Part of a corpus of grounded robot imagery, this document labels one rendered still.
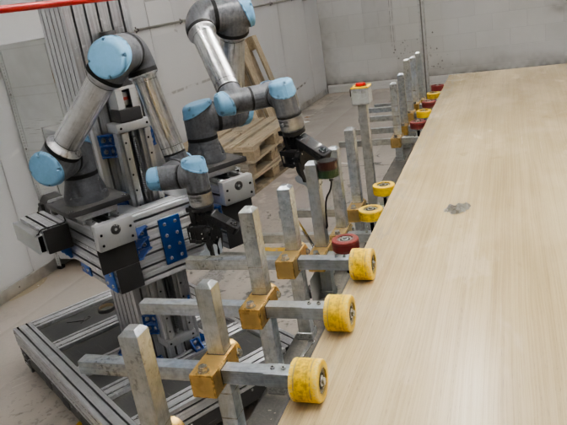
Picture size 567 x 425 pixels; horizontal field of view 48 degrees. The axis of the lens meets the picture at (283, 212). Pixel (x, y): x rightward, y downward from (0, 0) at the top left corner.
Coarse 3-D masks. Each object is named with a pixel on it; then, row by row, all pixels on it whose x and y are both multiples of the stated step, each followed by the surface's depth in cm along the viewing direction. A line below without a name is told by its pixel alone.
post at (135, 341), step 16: (128, 336) 97; (144, 336) 99; (128, 352) 98; (144, 352) 98; (128, 368) 99; (144, 368) 98; (144, 384) 100; (160, 384) 103; (144, 400) 101; (160, 400) 102; (144, 416) 102; (160, 416) 102
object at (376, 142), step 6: (378, 138) 331; (384, 138) 329; (390, 138) 327; (402, 138) 324; (408, 138) 323; (414, 138) 322; (342, 144) 335; (360, 144) 332; (372, 144) 330; (378, 144) 329; (384, 144) 328; (390, 144) 327
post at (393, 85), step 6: (390, 84) 320; (396, 84) 319; (390, 90) 321; (396, 90) 320; (396, 96) 321; (396, 102) 322; (396, 108) 324; (396, 114) 325; (396, 120) 326; (396, 126) 327; (396, 132) 328; (396, 150) 331; (402, 150) 332; (396, 156) 332; (402, 156) 332
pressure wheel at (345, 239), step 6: (342, 234) 192; (348, 234) 191; (354, 234) 190; (336, 240) 188; (342, 240) 188; (348, 240) 187; (354, 240) 186; (336, 246) 187; (342, 246) 186; (348, 246) 185; (354, 246) 186; (336, 252) 188; (342, 252) 186; (348, 252) 186
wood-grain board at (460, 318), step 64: (448, 128) 299; (512, 128) 282; (448, 192) 215; (512, 192) 206; (384, 256) 174; (448, 256) 168; (512, 256) 162; (384, 320) 142; (448, 320) 138; (512, 320) 134; (384, 384) 120; (448, 384) 117; (512, 384) 114
